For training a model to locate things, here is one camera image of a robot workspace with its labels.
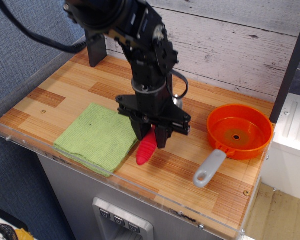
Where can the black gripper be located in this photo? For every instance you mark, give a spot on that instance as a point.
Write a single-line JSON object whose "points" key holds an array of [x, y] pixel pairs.
{"points": [[142, 107]]}

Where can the red handled metal spoon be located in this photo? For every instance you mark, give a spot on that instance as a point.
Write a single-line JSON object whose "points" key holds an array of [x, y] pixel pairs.
{"points": [[148, 145]]}

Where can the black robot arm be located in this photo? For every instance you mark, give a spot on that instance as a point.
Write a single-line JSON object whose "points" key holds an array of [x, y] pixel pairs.
{"points": [[142, 35]]}

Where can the green cloth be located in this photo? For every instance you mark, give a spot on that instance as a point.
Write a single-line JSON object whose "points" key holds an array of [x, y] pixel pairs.
{"points": [[99, 139]]}

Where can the silver button panel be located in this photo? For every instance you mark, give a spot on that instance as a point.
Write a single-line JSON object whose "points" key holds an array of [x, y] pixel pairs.
{"points": [[118, 224]]}

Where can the white side cabinet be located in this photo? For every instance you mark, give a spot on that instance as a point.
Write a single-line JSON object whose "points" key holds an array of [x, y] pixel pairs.
{"points": [[281, 169]]}

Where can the clear acrylic guard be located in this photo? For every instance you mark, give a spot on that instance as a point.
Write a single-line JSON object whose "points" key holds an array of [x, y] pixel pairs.
{"points": [[45, 100]]}

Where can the yellow object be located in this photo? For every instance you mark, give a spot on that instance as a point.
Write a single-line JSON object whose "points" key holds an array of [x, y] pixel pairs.
{"points": [[23, 235]]}

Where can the orange pan grey handle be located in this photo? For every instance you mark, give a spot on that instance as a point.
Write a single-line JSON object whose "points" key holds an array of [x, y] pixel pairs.
{"points": [[234, 131]]}

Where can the dark left post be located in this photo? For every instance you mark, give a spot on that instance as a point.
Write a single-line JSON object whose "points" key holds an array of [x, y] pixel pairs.
{"points": [[96, 48]]}

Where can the dark post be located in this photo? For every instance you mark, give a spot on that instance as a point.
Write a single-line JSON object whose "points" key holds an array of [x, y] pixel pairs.
{"points": [[286, 83], [96, 48]]}

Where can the dark right post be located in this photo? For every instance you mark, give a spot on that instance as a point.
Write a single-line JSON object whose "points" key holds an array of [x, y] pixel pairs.
{"points": [[286, 83]]}

